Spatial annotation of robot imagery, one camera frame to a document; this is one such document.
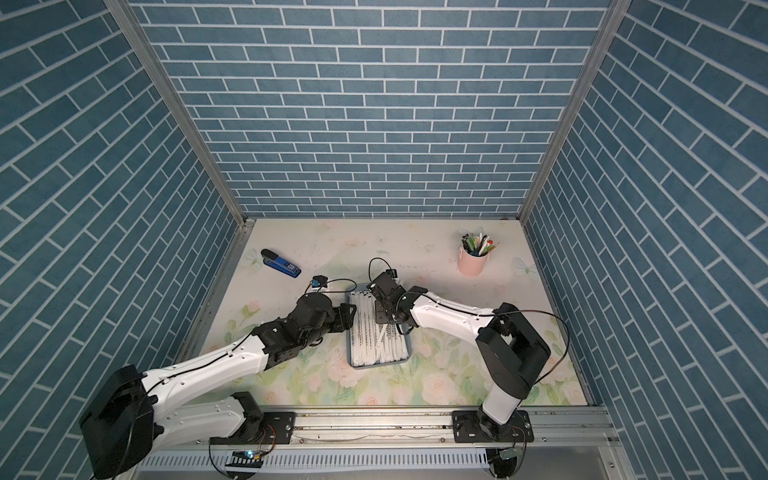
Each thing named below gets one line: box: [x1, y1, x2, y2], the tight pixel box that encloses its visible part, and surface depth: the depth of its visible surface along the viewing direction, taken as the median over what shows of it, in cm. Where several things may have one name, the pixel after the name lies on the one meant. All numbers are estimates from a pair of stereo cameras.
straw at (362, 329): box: [356, 294, 368, 366], surface depth 88 cm
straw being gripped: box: [363, 294, 375, 366], surface depth 89 cm
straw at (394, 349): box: [386, 336, 402, 363], surface depth 88 cm
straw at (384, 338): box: [377, 324, 392, 364], surface depth 88 cm
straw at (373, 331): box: [368, 294, 379, 365], surface depth 88 cm
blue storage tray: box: [346, 282, 412, 369], surface depth 88 cm
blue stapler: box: [260, 248, 302, 279], surface depth 105 cm
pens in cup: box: [461, 233, 500, 257], surface depth 101 cm
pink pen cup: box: [458, 247, 496, 277], surface depth 103 cm
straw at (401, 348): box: [395, 335, 409, 361], surface depth 88 cm
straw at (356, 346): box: [350, 327, 362, 367], surface depth 88 cm
